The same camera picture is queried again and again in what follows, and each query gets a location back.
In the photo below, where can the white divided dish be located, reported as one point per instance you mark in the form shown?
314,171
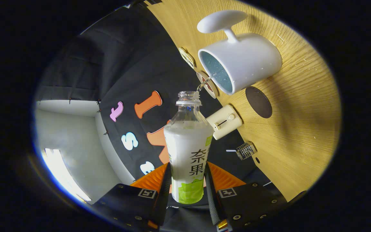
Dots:
187,58

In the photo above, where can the white cup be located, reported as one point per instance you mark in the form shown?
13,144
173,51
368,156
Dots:
253,58

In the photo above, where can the white green juice bottle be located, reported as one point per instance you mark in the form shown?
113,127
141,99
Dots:
188,145

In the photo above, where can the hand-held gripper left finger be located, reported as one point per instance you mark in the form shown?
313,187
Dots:
163,197

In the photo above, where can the dark brown round coaster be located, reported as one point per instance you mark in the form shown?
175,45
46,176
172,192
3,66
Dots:
259,102

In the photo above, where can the wooden table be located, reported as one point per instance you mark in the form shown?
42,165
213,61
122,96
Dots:
295,129

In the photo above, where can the white round plate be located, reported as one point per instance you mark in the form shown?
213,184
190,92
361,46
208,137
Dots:
213,91

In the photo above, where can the white toaster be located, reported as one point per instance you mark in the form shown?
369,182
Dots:
225,122

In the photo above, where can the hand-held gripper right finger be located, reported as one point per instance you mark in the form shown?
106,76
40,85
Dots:
213,197

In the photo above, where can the ceiling light panel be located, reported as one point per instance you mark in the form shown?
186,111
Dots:
63,174

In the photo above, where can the red food pieces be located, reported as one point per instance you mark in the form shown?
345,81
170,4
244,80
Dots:
208,85

